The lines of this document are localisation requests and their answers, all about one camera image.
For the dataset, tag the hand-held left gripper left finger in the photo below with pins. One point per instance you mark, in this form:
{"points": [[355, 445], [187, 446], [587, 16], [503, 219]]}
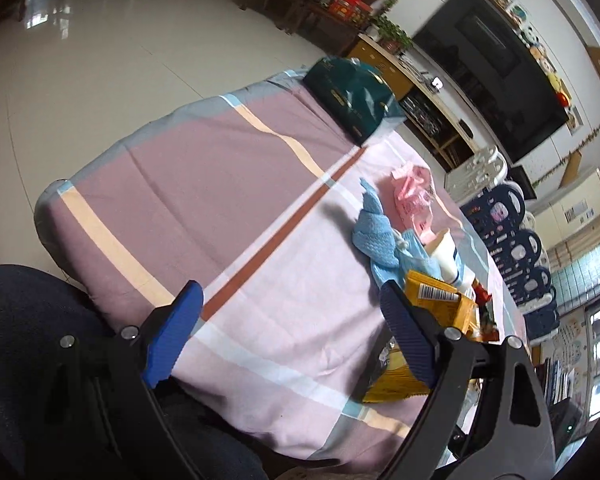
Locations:
{"points": [[172, 330]]}

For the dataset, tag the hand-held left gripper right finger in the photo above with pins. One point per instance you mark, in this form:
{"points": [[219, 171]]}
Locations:
{"points": [[410, 335]]}

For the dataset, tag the yellow snack packet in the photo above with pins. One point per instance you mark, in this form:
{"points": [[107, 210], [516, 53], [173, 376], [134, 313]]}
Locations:
{"points": [[445, 305]]}

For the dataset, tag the red wrapper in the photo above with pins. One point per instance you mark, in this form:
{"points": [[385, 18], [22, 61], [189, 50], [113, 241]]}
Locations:
{"points": [[485, 310]]}

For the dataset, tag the white cream tube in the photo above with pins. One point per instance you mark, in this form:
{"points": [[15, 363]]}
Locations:
{"points": [[445, 255]]}

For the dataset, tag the blue knitted cloth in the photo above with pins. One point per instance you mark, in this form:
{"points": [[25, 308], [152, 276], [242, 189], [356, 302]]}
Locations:
{"points": [[375, 230]]}

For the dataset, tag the pink plastic packet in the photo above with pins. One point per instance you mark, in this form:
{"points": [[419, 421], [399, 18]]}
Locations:
{"points": [[412, 200]]}

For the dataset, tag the dark blue plastic fence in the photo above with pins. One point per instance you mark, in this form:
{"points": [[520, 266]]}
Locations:
{"points": [[515, 260]]}

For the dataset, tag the stack of books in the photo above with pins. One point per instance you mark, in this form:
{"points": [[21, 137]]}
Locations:
{"points": [[560, 380]]}

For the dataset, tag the black laptop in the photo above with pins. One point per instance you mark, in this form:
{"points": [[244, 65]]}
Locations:
{"points": [[522, 182]]}

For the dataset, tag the cream standing air conditioner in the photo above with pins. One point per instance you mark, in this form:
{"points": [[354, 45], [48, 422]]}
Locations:
{"points": [[570, 200]]}

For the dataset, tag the dark green gift box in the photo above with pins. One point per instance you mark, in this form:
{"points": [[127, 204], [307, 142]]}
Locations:
{"points": [[350, 95]]}

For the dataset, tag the yellow wooden television cabinet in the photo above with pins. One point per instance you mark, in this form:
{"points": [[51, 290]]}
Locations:
{"points": [[375, 57]]}

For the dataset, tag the large black television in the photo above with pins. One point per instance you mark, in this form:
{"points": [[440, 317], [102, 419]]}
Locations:
{"points": [[485, 60]]}

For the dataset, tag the potted green plant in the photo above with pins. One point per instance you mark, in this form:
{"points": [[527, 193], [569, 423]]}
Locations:
{"points": [[392, 32]]}

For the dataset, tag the row of plush toys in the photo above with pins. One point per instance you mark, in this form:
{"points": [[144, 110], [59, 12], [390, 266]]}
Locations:
{"points": [[545, 60]]}

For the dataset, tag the red gift box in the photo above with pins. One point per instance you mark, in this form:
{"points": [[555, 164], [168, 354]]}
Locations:
{"points": [[349, 6]]}

